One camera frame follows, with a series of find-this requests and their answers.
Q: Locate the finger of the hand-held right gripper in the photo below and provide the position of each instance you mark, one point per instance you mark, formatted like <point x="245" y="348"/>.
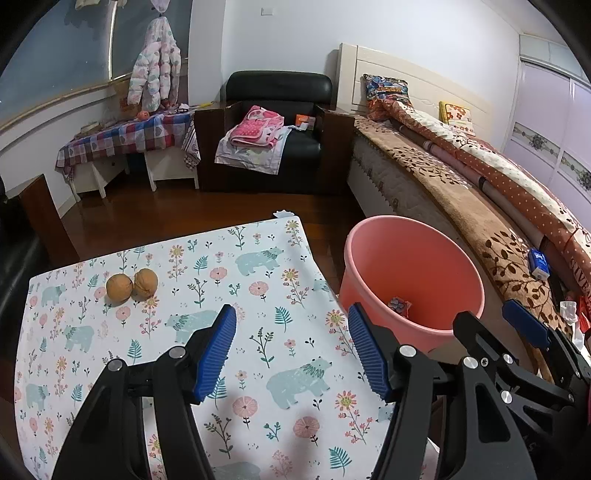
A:
<point x="475" y="334"/>
<point x="526" y="318"/>

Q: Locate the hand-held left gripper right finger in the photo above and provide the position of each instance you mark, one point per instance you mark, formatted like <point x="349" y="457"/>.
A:
<point x="369" y="350"/>

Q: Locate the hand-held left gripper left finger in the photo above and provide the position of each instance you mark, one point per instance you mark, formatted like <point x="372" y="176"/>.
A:
<point x="217" y="350"/>

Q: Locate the pink plastic bucket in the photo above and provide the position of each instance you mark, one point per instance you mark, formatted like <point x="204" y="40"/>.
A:
<point x="406" y="267"/>

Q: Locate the white crumpled plastic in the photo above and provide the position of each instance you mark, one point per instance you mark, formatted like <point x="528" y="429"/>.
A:
<point x="569" y="314"/>

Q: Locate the blue white small carton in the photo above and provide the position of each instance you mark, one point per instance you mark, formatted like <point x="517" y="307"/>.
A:
<point x="538" y="264"/>

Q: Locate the floral bear tablecloth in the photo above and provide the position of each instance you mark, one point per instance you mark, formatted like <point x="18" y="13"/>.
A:
<point x="277" y="323"/>

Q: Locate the brown walnut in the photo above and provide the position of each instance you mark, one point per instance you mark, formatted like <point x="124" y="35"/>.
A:
<point x="119" y="288"/>
<point x="145" y="284"/>

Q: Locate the bed with floral bedding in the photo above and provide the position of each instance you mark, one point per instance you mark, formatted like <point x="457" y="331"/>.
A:
<point x="461" y="198"/>

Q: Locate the orange dotted floral quilt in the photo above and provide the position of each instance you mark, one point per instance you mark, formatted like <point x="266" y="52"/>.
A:
<point x="508" y="175"/>

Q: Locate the white quilted mattress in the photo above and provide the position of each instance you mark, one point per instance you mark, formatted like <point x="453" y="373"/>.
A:
<point x="383" y="180"/>

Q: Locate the white wooden desk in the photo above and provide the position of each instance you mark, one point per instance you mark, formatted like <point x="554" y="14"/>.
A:
<point x="171" y="168"/>

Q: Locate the white printed sheet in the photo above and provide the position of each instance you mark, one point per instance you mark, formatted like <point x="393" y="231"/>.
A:
<point x="249" y="159"/>

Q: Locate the yellow floral pillow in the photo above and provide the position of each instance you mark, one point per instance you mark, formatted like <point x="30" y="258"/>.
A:
<point x="457" y="115"/>

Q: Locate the purple wardrobe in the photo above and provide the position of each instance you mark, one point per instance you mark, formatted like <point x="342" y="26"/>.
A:
<point x="545" y="101"/>

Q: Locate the black leather armchair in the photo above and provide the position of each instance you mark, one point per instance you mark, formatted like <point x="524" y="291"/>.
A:
<point x="41" y="212"/>
<point x="277" y="83"/>

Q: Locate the pink patterned blanket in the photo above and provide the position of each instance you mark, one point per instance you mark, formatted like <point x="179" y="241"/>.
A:
<point x="256" y="124"/>

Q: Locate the checkered tablecloth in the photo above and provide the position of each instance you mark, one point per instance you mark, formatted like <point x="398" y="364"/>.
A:
<point x="129" y="134"/>

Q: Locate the small orange box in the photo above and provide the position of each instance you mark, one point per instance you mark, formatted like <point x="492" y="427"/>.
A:
<point x="304" y="119"/>

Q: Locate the beige book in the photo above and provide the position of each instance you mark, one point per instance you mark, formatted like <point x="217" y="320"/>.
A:
<point x="90" y="127"/>

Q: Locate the colourful cartoon pillow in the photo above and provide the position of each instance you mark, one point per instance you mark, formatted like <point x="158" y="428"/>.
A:
<point x="385" y="87"/>

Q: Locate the cream bed headboard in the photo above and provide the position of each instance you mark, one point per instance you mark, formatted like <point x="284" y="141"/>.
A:
<point x="415" y="64"/>

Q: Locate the pink white puffer jacket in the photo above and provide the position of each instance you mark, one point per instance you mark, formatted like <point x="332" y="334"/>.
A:
<point x="152" y="69"/>

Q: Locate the window with blue blind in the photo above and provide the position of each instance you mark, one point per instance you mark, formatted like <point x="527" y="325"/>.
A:
<point x="55" y="55"/>

